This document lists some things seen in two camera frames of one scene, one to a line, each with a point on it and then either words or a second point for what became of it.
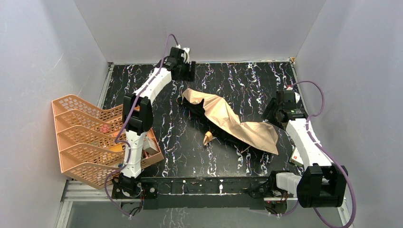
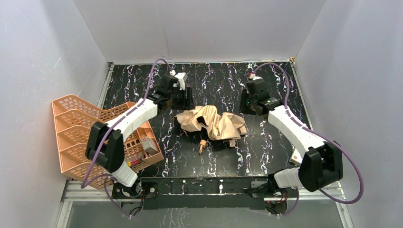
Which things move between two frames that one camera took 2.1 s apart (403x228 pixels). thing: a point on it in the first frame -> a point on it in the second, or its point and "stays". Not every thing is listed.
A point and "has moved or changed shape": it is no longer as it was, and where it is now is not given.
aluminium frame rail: (86, 191) stays
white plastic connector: (297, 96) -> (254, 78)
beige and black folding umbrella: (214, 116) has moved or changed shape
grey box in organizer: (149, 146) stays
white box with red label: (295, 157) stays
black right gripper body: (270, 111) -> (248, 102)
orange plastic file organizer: (85, 136) stays
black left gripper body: (189, 71) -> (184, 100)
